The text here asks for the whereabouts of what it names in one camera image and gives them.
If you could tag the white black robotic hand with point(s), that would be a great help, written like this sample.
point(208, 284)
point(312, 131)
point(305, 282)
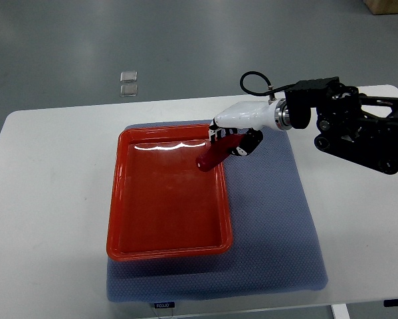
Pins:
point(251, 117)

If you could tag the red pepper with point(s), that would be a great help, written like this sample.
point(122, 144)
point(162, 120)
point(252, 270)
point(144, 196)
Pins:
point(218, 152)

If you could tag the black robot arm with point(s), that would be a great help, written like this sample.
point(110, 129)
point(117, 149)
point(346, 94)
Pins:
point(353, 126)

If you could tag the red plastic tray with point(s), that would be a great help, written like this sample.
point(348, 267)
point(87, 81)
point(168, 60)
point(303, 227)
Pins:
point(162, 205)

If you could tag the upper metal floor plate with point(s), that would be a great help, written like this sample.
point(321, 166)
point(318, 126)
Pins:
point(128, 76)

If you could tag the blue-grey mesh mat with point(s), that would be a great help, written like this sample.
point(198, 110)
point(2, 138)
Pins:
point(275, 245)

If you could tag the cardboard box corner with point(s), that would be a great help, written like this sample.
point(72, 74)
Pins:
point(382, 7)

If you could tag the black mat label tag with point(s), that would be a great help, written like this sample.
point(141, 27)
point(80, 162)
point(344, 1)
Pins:
point(164, 305)

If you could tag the white table leg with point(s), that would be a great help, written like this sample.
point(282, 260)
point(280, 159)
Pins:
point(340, 311)

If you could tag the dark label under table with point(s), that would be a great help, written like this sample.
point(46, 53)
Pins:
point(390, 303)

